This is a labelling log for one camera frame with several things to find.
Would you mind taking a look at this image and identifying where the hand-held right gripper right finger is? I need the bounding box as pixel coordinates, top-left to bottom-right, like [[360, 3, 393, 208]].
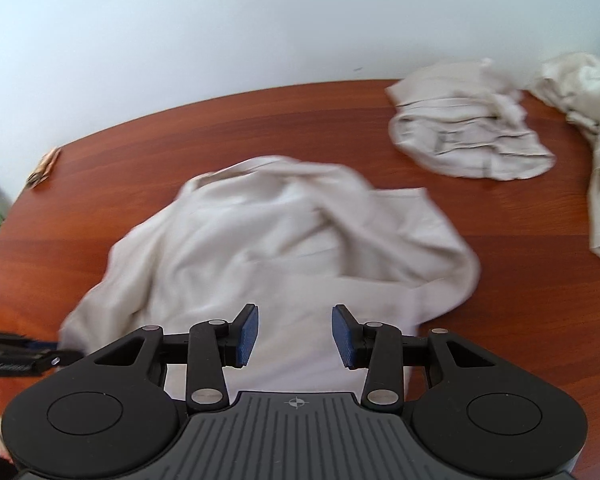
[[331, 304, 506, 413]]

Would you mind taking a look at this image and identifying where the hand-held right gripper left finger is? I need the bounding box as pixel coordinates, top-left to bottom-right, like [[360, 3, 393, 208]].
[[82, 304, 259, 414]]

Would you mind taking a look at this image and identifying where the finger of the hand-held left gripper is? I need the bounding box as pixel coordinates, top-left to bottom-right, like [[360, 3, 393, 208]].
[[0, 331, 58, 352], [27, 349, 83, 368]]

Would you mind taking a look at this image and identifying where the small brown wrapper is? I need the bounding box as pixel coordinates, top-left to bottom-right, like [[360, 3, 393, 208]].
[[26, 147, 62, 190]]

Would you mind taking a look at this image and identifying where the beige satin garment black label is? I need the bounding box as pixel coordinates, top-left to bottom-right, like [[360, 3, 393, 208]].
[[59, 156, 482, 396]]

